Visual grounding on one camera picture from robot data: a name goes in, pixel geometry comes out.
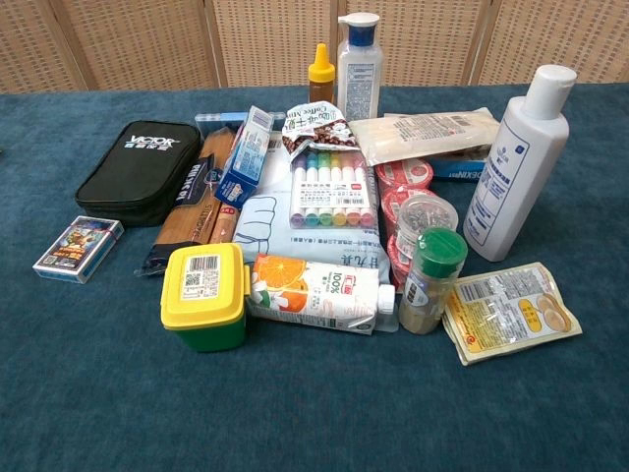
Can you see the large white bottle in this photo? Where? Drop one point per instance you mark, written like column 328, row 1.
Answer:
column 511, row 172

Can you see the honey bottle with yellow cap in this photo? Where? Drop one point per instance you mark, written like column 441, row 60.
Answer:
column 321, row 81

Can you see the clear bottle with blue-white cap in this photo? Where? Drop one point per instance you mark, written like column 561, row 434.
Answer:
column 361, row 74

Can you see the pastel highlighter pen set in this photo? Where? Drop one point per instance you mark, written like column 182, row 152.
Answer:
column 329, row 196

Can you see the orange juice carton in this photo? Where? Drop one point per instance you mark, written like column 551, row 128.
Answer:
column 314, row 295

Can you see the red-lidded yogurt cup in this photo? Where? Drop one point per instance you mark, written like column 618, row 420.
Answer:
column 398, row 206
column 400, row 265
column 405, row 173

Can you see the thin orange pasta pack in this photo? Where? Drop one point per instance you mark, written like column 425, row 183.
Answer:
column 223, row 223

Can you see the blue toothpaste box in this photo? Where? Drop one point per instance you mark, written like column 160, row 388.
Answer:
column 245, row 157

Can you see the coffee mix bag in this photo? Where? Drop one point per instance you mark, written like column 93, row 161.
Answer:
column 314, row 125

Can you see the clear jar of pins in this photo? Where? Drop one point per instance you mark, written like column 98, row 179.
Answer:
column 425, row 216

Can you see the spaghetti pack with blue label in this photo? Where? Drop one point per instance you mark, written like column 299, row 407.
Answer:
column 191, row 216

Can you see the green container with yellow lid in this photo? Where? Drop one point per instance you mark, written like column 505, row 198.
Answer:
column 204, row 295

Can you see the spice jar with green cap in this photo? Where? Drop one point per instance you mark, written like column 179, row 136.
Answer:
column 427, row 295

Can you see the vacuum pack with barcode label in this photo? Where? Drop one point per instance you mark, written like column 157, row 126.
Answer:
column 417, row 137

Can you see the blue cardboard box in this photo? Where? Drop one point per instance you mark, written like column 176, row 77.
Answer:
column 457, row 172

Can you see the flat white plastic pack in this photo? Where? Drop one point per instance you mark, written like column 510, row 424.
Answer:
column 432, row 116

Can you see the blue table cloth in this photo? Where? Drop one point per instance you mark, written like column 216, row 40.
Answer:
column 314, row 408

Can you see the black Victor zip pouch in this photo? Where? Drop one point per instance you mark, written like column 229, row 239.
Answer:
column 137, row 172

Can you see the yellow sauce packet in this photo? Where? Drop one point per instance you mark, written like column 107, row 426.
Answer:
column 511, row 314

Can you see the playing card box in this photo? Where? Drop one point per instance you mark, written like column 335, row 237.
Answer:
column 74, row 248

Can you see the rattan folding screen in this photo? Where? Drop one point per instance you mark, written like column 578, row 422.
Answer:
column 123, row 39

